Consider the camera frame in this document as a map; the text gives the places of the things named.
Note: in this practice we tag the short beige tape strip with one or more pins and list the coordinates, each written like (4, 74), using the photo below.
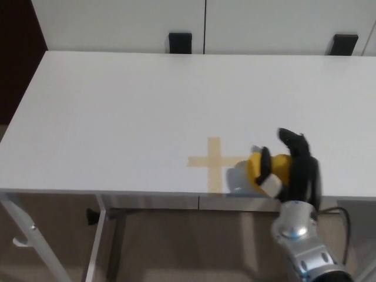
(199, 161)

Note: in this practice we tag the white partition panel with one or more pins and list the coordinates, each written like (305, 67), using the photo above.
(279, 23)
(117, 23)

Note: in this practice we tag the grey desk crossbar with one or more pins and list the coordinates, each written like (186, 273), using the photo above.
(176, 213)

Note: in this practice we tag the yellow rubber duck toy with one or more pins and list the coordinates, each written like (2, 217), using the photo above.
(252, 170)

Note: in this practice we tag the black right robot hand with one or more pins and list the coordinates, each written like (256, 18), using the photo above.
(305, 176)

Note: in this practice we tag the white desk leg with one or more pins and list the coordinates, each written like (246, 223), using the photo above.
(29, 230)
(97, 235)

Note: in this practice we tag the white inner desk leg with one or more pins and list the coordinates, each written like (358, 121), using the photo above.
(97, 235)

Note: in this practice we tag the white outer desk leg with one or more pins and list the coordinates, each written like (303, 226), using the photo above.
(29, 230)

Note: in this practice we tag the white desk leg hook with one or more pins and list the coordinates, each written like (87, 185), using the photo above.
(21, 241)

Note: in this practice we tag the black desk foot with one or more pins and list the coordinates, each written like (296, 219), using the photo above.
(92, 217)

